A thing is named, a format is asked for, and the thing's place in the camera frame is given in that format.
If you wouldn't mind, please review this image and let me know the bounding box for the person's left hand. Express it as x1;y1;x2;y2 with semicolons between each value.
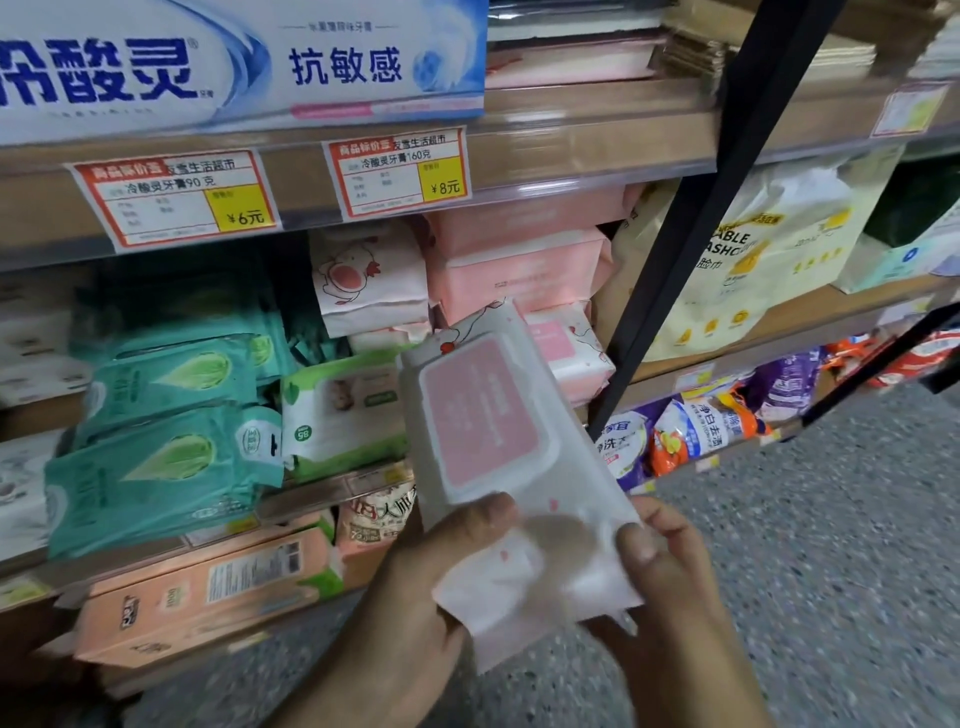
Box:
341;493;520;728

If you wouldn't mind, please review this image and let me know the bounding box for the person's right hand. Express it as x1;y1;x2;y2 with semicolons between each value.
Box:
588;495;751;695

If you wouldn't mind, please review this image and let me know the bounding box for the white wipes pack pink lid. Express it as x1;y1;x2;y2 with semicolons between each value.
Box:
396;300;646;674

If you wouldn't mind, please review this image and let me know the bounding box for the person's left forearm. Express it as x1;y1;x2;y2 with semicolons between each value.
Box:
266;660;406;728

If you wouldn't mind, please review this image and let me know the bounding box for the person's right forearm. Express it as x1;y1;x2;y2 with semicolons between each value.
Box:
637;660;777;728

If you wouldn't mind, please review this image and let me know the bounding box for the white red print bag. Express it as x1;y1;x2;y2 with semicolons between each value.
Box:
336;480;418;558

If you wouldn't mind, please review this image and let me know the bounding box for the blue purple detergent bag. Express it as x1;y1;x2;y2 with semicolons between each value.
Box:
594;408;670;492

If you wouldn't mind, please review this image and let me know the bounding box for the orange blue detergent bag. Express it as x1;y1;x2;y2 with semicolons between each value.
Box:
648;388;768;479

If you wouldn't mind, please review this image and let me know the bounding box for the white green wipes pack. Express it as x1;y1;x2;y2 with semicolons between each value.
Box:
280;351;411;483

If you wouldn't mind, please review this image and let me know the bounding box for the pink tissue pack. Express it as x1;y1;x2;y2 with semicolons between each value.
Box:
421;186;630;258
426;228;615;325

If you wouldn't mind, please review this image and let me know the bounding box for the white chick print pack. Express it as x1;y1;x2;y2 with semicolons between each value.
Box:
308;223;432;340

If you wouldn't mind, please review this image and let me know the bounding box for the orange tissue box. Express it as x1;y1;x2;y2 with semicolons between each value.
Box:
73;523;348;670

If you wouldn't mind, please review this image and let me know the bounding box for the short wooden shelf board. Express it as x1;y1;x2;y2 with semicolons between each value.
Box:
591;271;960;415

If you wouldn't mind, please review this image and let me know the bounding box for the black slanted metal bar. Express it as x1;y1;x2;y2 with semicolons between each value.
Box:
797;300;960;430

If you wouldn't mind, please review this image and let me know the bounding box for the large teal wipes pack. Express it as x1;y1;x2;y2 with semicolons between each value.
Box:
43;407;288;562

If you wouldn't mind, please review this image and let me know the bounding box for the yellow white face towel bag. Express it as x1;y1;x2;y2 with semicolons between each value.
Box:
598;146;905;365

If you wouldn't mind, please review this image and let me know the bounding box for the red orange detergent bag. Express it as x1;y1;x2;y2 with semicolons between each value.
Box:
823;328;960;390

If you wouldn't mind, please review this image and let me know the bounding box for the small red white price tag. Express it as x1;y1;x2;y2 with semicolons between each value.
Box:
322;126;473;222

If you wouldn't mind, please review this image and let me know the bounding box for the black metal shelf upright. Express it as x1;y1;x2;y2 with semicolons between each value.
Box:
587;0;850;444

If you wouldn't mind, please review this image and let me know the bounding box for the light blue white pack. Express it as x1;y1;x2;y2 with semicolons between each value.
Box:
834;223;960;295

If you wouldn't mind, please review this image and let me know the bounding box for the long wooden shelf board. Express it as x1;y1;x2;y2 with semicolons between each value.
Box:
0;73;960;273

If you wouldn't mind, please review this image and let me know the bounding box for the large red white price tag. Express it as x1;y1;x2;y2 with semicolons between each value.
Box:
67;149;283;254

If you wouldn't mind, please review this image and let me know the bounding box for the white tissue pack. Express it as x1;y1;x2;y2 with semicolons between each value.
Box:
0;429;70;562
0;283;93;410

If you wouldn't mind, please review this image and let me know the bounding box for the pink flat box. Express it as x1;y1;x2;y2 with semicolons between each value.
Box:
485;36;667;93

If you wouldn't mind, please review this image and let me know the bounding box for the stack of beige paper packs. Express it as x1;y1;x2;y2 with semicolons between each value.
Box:
662;3;880;85

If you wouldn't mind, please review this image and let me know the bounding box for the pale price tag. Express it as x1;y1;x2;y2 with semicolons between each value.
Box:
871;81;951;138

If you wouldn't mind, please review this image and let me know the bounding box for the white blue toothpaste box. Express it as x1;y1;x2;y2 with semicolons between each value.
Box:
0;0;490;148

